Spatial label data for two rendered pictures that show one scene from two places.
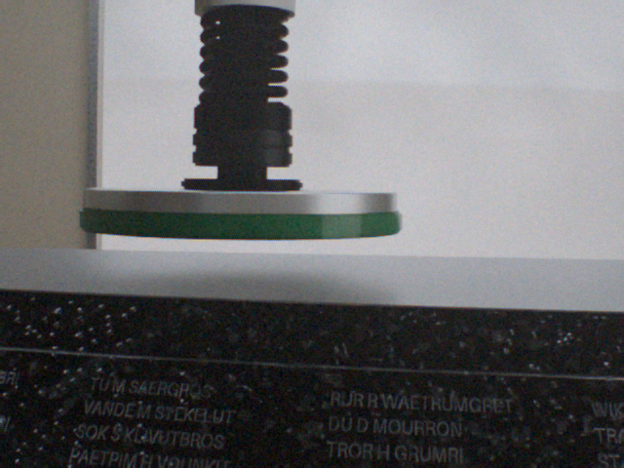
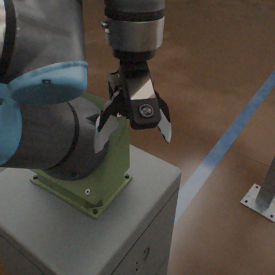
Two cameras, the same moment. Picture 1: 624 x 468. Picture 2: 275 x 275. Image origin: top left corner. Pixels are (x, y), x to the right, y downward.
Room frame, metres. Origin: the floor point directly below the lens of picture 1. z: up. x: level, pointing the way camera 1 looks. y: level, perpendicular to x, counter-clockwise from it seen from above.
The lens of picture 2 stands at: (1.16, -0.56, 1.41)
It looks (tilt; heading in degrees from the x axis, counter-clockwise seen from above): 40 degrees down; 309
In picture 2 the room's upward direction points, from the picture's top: straight up
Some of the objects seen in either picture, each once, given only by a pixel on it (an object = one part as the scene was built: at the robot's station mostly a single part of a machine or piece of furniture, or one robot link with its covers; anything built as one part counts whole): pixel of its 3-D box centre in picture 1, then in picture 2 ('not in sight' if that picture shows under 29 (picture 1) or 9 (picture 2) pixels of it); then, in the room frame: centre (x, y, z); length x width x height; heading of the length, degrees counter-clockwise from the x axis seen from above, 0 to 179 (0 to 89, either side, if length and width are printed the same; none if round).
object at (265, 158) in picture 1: (242, 158); not in sight; (0.61, 0.05, 0.95); 0.07 x 0.07 x 0.01
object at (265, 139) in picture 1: (242, 140); not in sight; (0.61, 0.05, 0.96); 0.07 x 0.07 x 0.01
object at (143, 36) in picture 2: not in sight; (132, 31); (1.45, -0.91, 1.25); 0.10 x 0.09 x 0.05; 54
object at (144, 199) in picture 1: (242, 198); not in sight; (0.61, 0.05, 0.92); 0.21 x 0.21 x 0.01
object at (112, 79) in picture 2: not in sight; (131, 79); (1.45, -0.91, 1.17); 0.09 x 0.08 x 0.12; 144
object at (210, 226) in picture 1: (242, 204); not in sight; (0.61, 0.05, 0.92); 0.22 x 0.22 x 0.04
